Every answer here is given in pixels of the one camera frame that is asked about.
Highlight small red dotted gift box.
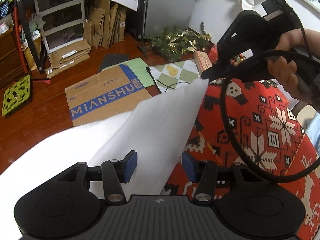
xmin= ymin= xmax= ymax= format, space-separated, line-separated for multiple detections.
xmin=208 ymin=44 xmax=219 ymax=63

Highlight Christmas garland with ornaments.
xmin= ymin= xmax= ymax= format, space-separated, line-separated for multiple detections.
xmin=146 ymin=22 xmax=212 ymax=62

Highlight Mianshu flattened cardboard box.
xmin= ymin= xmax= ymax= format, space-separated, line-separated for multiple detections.
xmin=65 ymin=64 xmax=151 ymax=127

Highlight light blue fleece garment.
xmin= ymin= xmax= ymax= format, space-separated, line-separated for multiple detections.
xmin=306 ymin=113 xmax=320 ymax=155

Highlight silver refrigerator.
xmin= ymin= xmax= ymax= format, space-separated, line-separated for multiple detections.
xmin=143 ymin=0 xmax=195 ymax=36

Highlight red Christmas pattern tablecloth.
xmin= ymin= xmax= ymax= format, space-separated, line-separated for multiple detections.
xmin=162 ymin=79 xmax=319 ymax=239

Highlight stack of flattened cardboard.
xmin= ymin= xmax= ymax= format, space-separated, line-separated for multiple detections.
xmin=46 ymin=0 xmax=130 ymax=79

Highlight person's right hand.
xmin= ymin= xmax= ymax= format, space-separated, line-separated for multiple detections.
xmin=267 ymin=29 xmax=320 ymax=103

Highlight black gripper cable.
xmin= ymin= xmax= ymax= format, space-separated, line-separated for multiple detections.
xmin=220 ymin=0 xmax=320 ymax=184

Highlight beige round-back chair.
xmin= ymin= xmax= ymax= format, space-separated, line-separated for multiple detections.
xmin=292 ymin=101 xmax=317 ymax=129

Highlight green checkered floor mat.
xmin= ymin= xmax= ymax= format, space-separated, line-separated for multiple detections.
xmin=148 ymin=60 xmax=200 ymax=93

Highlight white plastic drawer unit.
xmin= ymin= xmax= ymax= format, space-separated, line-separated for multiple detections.
xmin=34 ymin=0 xmax=85 ymax=54

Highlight white sweatshirt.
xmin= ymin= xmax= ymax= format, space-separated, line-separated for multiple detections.
xmin=1 ymin=79 xmax=208 ymax=239

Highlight kraft patterned gift box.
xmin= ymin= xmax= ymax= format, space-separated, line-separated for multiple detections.
xmin=194 ymin=50 xmax=212 ymax=75

